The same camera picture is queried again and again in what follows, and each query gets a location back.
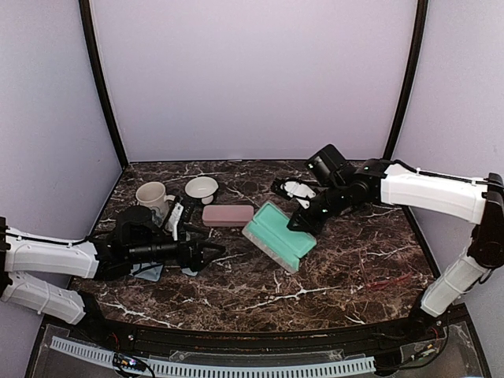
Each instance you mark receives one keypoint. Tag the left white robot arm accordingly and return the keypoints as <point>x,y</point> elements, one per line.
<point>136,246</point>

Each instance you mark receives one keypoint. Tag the grey case teal lining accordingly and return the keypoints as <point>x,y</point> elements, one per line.
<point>268,231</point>

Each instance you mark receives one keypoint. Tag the white slotted cable duct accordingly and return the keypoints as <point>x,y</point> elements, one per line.
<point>209,367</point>

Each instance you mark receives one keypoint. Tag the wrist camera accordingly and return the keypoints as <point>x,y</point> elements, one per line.
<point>180,213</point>
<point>294,189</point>

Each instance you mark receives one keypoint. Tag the clear pink sunglasses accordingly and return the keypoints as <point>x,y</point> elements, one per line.
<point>377,278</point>

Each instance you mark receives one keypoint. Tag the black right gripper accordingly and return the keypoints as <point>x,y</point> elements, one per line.
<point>310,225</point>

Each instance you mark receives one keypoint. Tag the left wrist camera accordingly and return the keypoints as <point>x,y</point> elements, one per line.
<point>180,213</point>

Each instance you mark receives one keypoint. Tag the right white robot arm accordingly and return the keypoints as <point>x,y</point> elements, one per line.
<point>475,199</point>

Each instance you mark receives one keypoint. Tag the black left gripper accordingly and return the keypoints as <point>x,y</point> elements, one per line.
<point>195,262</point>

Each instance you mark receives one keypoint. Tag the black front table rail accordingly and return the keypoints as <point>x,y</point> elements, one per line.
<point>152,340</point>

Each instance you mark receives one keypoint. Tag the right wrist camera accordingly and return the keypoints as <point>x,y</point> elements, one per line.
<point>294,189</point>

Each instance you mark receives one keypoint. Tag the black frame right post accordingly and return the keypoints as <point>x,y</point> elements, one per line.
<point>419,23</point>

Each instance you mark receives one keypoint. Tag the beige ceramic mug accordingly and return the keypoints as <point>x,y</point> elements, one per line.
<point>153,195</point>

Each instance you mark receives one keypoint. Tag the black frame post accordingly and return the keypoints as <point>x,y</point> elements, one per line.
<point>419,23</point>
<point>100,81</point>

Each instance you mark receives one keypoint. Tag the white bowl dark exterior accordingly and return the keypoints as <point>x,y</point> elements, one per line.
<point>203,188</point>

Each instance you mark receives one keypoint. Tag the light blue cleaning cloth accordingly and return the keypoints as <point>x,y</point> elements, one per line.
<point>189,272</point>

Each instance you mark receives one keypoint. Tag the pink glasses case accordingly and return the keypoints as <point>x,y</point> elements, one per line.
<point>227,215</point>

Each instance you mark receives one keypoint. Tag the small circuit board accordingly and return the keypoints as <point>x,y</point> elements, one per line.
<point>123,361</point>

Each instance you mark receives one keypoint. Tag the black frame left post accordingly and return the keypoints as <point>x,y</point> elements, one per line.
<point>100,81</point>

